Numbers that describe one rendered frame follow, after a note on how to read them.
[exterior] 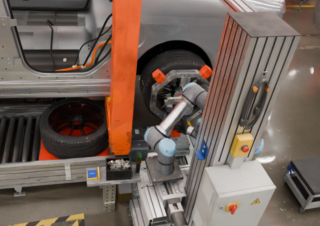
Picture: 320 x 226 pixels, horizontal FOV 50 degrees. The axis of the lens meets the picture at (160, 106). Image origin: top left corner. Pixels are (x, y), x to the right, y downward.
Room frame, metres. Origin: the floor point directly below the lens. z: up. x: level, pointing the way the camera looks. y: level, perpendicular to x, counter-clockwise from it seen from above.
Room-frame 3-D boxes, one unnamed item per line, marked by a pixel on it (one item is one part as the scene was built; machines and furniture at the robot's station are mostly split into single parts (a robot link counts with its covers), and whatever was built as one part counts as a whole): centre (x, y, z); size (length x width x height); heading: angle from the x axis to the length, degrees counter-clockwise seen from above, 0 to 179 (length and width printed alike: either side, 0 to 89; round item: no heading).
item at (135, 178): (1.82, 0.30, 0.44); 0.43 x 0.17 x 0.03; 106
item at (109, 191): (1.81, 0.33, 0.21); 0.10 x 0.10 x 0.42; 16
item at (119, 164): (1.83, 0.26, 0.51); 0.20 x 0.14 x 0.13; 104
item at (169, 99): (2.30, -0.11, 1.03); 0.19 x 0.18 x 0.11; 16
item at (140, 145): (2.37, 0.18, 0.26); 0.42 x 0.18 x 0.35; 16
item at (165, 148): (1.64, -0.08, 0.98); 0.13 x 0.12 x 0.14; 41
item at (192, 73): (2.45, -0.17, 0.85); 0.54 x 0.07 x 0.54; 106
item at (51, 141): (2.37, 0.75, 0.39); 0.66 x 0.66 x 0.24
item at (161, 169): (1.63, -0.09, 0.87); 0.15 x 0.15 x 0.10
